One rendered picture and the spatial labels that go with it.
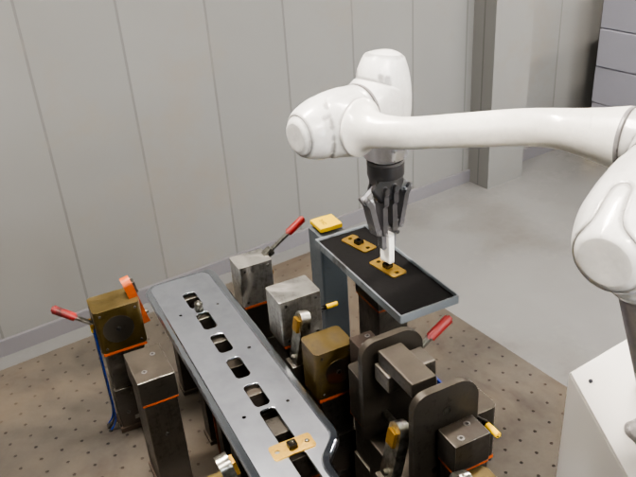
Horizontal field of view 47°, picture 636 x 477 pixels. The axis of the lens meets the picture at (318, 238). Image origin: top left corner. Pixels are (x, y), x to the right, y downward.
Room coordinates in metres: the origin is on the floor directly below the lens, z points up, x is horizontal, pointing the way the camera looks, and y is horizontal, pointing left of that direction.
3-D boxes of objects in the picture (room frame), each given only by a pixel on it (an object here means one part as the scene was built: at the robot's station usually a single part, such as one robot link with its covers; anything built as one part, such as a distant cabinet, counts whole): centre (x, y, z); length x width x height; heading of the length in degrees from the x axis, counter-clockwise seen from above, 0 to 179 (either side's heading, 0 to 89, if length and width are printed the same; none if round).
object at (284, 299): (1.39, 0.05, 0.90); 0.13 x 0.08 x 0.41; 115
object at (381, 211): (1.35, -0.13, 1.30); 0.04 x 0.01 x 0.11; 34
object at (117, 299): (1.46, 0.50, 0.88); 0.14 x 0.09 x 0.36; 115
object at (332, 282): (1.60, -0.02, 0.92); 0.08 x 0.08 x 0.44; 25
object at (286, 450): (1.01, 0.07, 1.01); 0.08 x 0.04 x 0.01; 114
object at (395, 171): (1.36, -0.14, 1.37); 0.08 x 0.07 x 0.09; 124
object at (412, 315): (1.36, -0.13, 1.16); 0.37 x 0.14 x 0.02; 25
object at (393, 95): (1.35, -0.14, 1.55); 0.13 x 0.11 x 0.16; 135
